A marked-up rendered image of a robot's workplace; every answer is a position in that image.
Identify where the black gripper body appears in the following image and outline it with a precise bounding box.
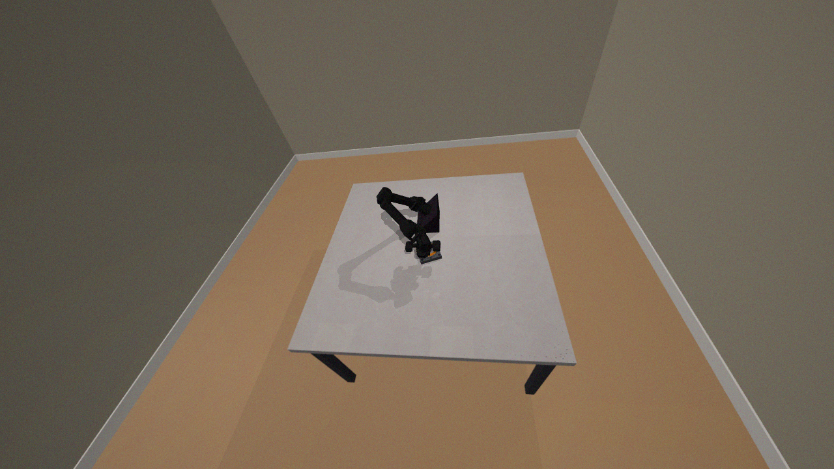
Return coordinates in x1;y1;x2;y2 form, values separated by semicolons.
405;240;440;252

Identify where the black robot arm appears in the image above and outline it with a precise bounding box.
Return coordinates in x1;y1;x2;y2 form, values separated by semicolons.
377;187;432;258

